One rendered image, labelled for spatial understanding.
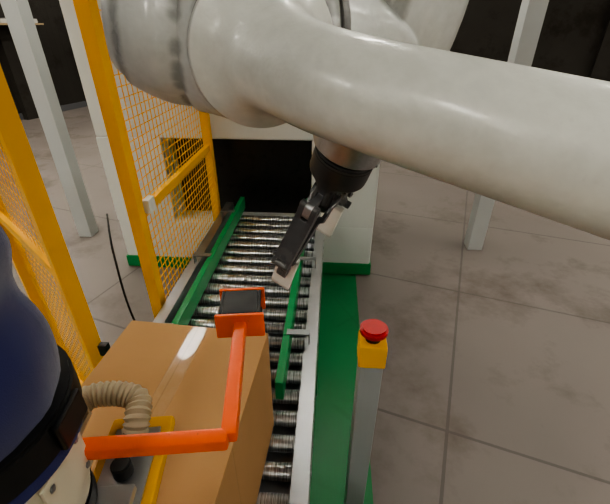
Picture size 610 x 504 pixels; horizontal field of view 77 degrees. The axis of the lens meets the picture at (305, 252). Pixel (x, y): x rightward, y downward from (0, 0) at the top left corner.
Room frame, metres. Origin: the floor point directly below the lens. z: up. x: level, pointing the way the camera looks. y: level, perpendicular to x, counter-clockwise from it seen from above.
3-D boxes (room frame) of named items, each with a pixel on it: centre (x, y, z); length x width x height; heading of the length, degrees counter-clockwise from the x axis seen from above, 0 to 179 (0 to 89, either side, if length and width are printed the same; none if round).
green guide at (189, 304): (1.72, 0.53, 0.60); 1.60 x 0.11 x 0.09; 176
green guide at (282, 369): (1.69, 0.00, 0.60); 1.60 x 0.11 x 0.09; 176
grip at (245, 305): (0.56, 0.12, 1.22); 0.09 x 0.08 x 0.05; 94
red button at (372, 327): (0.72, -0.17, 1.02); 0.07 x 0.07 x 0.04
